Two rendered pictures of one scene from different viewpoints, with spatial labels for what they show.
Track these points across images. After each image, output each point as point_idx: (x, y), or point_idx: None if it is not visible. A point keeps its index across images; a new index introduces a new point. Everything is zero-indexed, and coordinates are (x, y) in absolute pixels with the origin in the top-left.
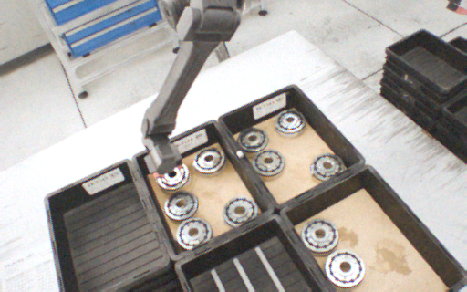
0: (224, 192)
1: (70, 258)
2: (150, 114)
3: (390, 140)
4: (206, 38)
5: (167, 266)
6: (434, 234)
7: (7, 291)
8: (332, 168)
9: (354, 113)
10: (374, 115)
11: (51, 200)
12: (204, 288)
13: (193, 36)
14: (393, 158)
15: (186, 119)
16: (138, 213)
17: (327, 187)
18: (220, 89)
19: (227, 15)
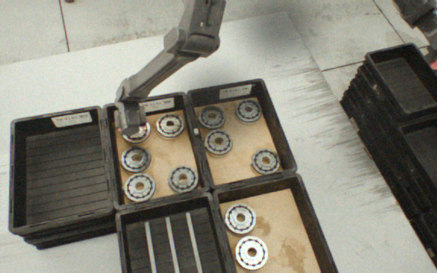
0: (175, 157)
1: (25, 181)
2: (127, 86)
3: (332, 148)
4: (187, 53)
5: (109, 213)
6: (338, 244)
7: None
8: (268, 164)
9: (309, 113)
10: (326, 120)
11: (17, 124)
12: (136, 236)
13: (175, 51)
14: (328, 165)
15: None
16: (96, 155)
17: (258, 183)
18: None
19: (208, 42)
